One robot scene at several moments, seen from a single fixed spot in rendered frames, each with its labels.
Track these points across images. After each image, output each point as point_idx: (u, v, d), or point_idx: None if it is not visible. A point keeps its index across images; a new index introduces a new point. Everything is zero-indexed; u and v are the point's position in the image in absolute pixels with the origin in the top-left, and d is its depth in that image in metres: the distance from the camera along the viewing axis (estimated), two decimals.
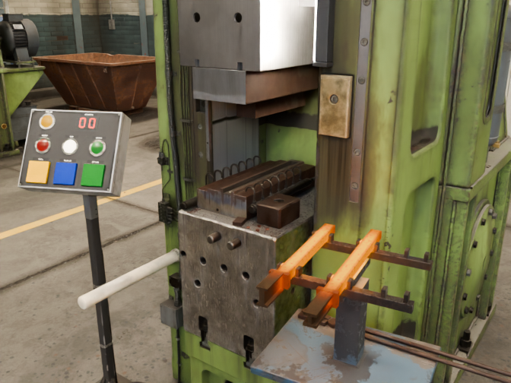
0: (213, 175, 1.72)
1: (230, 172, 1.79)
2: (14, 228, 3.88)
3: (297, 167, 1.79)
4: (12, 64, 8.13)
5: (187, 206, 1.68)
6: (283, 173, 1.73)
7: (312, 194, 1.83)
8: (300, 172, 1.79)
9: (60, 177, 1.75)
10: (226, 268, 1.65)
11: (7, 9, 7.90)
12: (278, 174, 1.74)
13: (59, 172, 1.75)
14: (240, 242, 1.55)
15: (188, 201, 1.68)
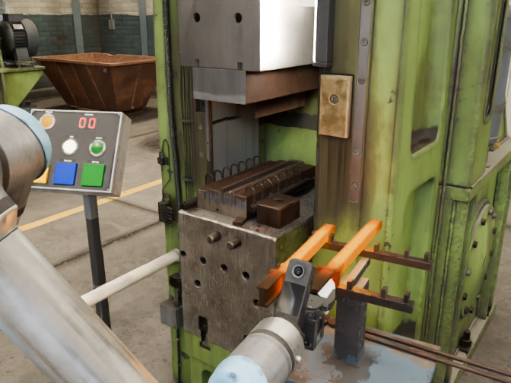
0: (213, 175, 1.72)
1: (230, 172, 1.79)
2: None
3: (297, 167, 1.79)
4: (12, 64, 8.13)
5: (187, 206, 1.68)
6: (283, 173, 1.73)
7: (312, 194, 1.83)
8: (300, 172, 1.79)
9: (60, 177, 1.75)
10: (226, 268, 1.65)
11: (7, 9, 7.90)
12: (278, 174, 1.74)
13: (59, 172, 1.75)
14: (240, 242, 1.55)
15: (188, 201, 1.68)
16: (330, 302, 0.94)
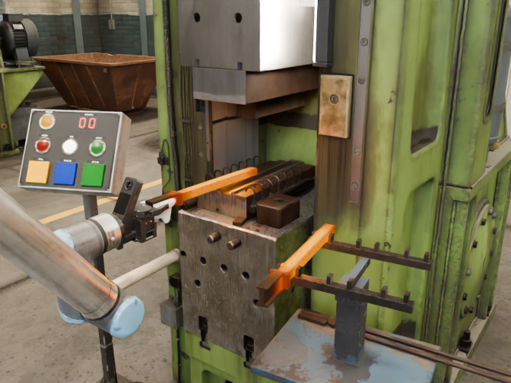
0: (213, 175, 1.72)
1: (230, 172, 1.79)
2: None
3: (297, 167, 1.79)
4: (12, 64, 8.13)
5: (187, 206, 1.68)
6: (283, 173, 1.73)
7: (312, 194, 1.83)
8: (300, 172, 1.79)
9: (60, 177, 1.75)
10: (226, 268, 1.65)
11: (7, 9, 7.90)
12: (278, 174, 1.74)
13: (59, 172, 1.75)
14: (240, 242, 1.55)
15: (188, 201, 1.68)
16: (156, 210, 1.32)
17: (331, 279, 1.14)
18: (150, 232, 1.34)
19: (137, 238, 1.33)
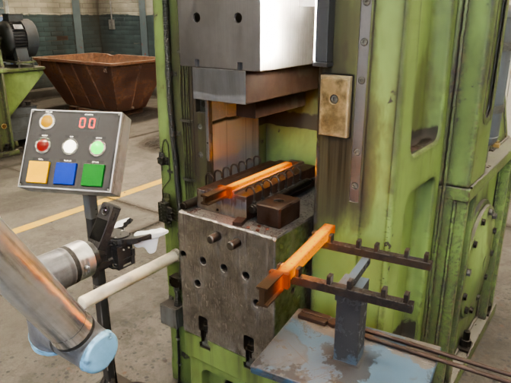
0: (213, 175, 1.72)
1: (230, 172, 1.79)
2: (14, 228, 3.88)
3: (297, 167, 1.79)
4: (12, 64, 8.13)
5: (187, 206, 1.68)
6: (283, 173, 1.73)
7: (312, 194, 1.83)
8: (300, 172, 1.79)
9: (60, 177, 1.75)
10: (226, 268, 1.65)
11: (7, 9, 7.90)
12: (278, 174, 1.74)
13: (59, 172, 1.75)
14: (240, 242, 1.55)
15: (188, 201, 1.68)
16: (130, 238, 1.26)
17: (331, 279, 1.14)
18: (128, 259, 1.30)
19: (114, 264, 1.28)
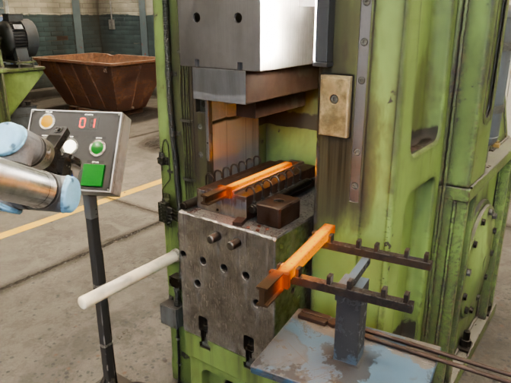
0: (213, 175, 1.72)
1: (230, 172, 1.79)
2: (14, 228, 3.88)
3: (297, 167, 1.79)
4: (12, 64, 8.13)
5: (187, 206, 1.68)
6: (283, 173, 1.73)
7: (312, 194, 1.83)
8: (300, 172, 1.79)
9: None
10: (226, 268, 1.65)
11: (7, 9, 7.90)
12: (278, 174, 1.74)
13: None
14: (240, 242, 1.55)
15: (188, 201, 1.68)
16: (77, 157, 1.54)
17: (331, 279, 1.14)
18: None
19: None
